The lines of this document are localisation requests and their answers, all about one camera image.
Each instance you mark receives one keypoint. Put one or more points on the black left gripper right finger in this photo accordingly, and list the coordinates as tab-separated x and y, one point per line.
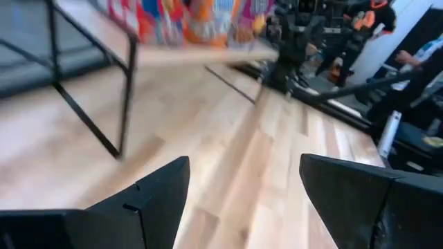
373	214

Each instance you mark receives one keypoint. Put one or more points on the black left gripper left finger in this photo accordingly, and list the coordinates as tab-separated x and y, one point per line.
104	228

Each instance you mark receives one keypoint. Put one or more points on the Raisin Bran cereal box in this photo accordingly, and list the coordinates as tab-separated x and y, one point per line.
252	17

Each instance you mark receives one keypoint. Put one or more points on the Frosted Mini-Wheats cereal box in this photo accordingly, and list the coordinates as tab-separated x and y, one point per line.
211	20

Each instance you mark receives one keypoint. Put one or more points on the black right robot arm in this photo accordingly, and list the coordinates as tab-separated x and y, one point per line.
290	52

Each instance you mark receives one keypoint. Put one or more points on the wooden shelf with black legs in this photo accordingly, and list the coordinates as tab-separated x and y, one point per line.
194	57

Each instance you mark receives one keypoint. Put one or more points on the white upright panel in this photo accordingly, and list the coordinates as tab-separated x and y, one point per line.
389	135

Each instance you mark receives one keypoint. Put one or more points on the person's hand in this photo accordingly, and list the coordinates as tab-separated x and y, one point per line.
406	57

